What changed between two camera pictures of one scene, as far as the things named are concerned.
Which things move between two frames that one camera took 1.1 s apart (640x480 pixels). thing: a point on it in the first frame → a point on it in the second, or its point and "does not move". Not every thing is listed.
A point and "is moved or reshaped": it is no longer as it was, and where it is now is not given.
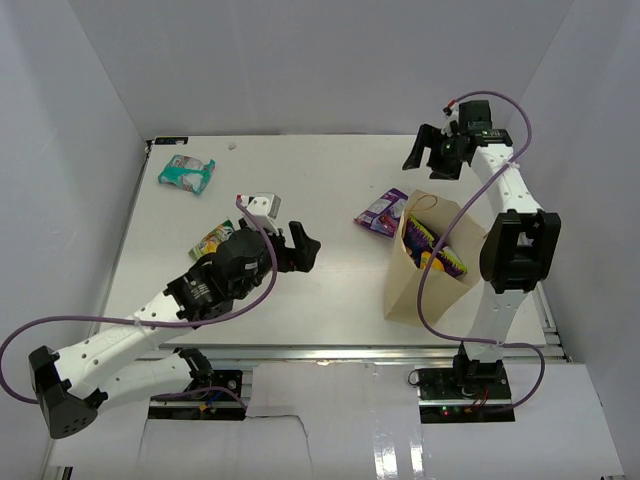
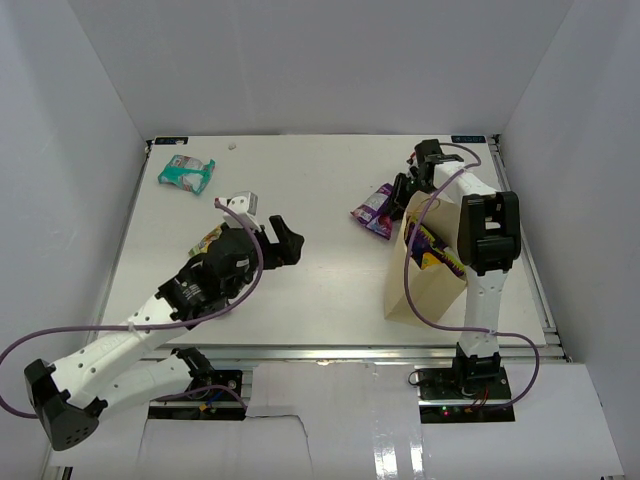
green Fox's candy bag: (211, 242) does not move
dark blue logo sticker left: (171, 140) does not move
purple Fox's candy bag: (383, 215) is moved or reshaped
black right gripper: (431, 137) → (399, 198)
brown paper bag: (463, 236) does not move
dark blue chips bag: (418, 241) does not move
